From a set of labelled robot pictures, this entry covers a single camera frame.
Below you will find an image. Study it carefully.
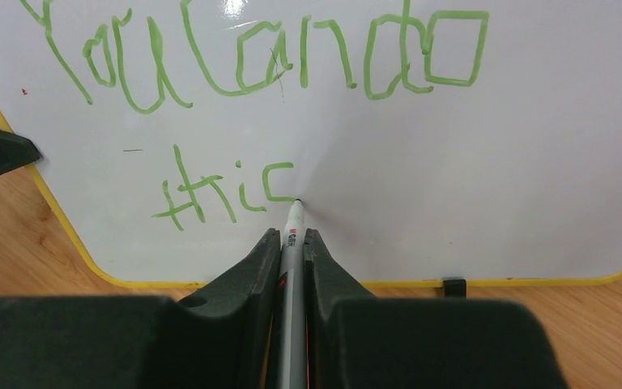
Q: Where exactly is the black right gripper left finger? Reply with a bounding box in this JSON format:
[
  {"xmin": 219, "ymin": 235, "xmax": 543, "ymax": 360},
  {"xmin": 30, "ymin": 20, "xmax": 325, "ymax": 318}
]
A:
[{"xmin": 0, "ymin": 229, "xmax": 280, "ymax": 388}]

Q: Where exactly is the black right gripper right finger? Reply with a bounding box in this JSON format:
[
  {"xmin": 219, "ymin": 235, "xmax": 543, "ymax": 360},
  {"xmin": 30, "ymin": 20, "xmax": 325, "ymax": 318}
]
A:
[{"xmin": 304, "ymin": 229, "xmax": 567, "ymax": 388}]

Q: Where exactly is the green white marker pen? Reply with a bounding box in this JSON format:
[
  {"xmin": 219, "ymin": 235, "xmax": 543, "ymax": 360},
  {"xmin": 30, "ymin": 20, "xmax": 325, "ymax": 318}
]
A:
[{"xmin": 276, "ymin": 199, "xmax": 308, "ymax": 388}]

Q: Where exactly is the yellow framed whiteboard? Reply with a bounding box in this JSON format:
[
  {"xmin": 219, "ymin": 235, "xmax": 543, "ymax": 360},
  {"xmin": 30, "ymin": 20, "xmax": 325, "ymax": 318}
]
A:
[{"xmin": 0, "ymin": 1, "xmax": 622, "ymax": 285}]

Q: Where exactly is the black whiteboard clip foot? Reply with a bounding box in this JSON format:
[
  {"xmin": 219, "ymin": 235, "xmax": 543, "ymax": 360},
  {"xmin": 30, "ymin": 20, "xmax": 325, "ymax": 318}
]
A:
[{"xmin": 441, "ymin": 278, "xmax": 467, "ymax": 298}]

